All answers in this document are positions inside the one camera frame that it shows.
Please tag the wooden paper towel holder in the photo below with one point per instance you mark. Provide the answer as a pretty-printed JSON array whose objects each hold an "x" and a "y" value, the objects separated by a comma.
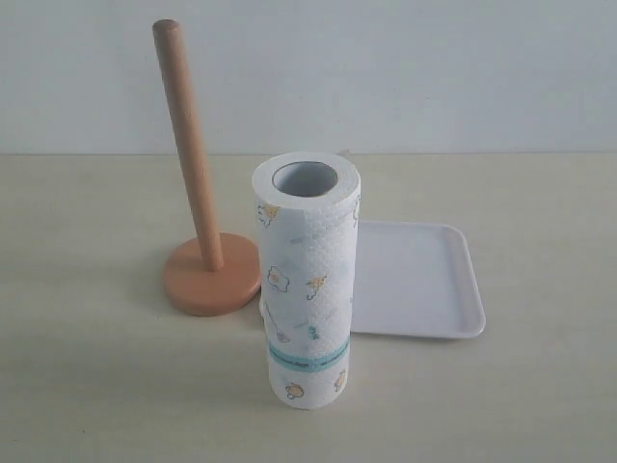
[{"x": 216, "y": 272}]

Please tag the printed paper towel roll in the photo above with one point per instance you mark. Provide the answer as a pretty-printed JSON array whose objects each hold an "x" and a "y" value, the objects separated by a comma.
[{"x": 307, "y": 211}]

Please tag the white plastic tray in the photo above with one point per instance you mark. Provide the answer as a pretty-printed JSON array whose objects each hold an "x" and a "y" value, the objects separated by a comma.
[{"x": 415, "y": 280}]

